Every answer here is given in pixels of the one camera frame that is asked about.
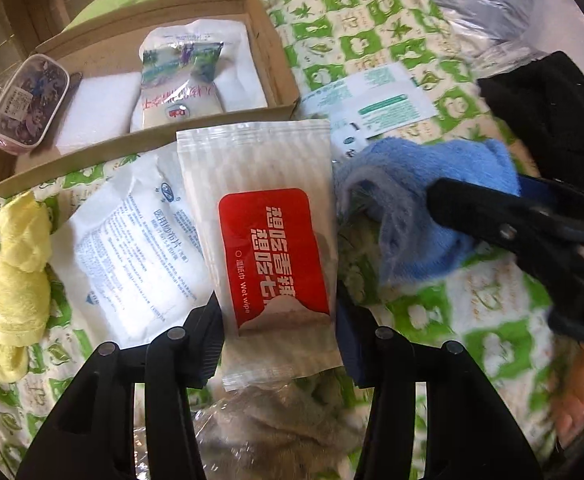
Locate green white flat sachet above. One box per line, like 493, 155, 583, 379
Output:
298, 62, 436, 160

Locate dried fruit snack bag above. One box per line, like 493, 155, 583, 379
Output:
140, 40, 223, 129

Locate white foam pad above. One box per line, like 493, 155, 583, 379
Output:
54, 72, 141, 155

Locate yellow towel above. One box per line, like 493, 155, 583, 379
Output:
0, 192, 52, 382

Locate clear fairy pouch hair ties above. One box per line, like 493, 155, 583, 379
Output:
0, 53, 72, 156

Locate shallow cardboard box tray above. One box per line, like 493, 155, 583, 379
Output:
0, 0, 299, 197

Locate blue towel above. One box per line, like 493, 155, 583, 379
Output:
334, 138, 520, 286

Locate red label wet wipe packet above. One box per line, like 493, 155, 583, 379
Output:
177, 119, 342, 390

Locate white medical gauze packet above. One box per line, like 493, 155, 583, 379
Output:
130, 18, 267, 131

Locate person's right hand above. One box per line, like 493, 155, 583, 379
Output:
552, 344, 584, 448

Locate green frog pattern quilt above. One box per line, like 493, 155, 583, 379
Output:
0, 0, 566, 476

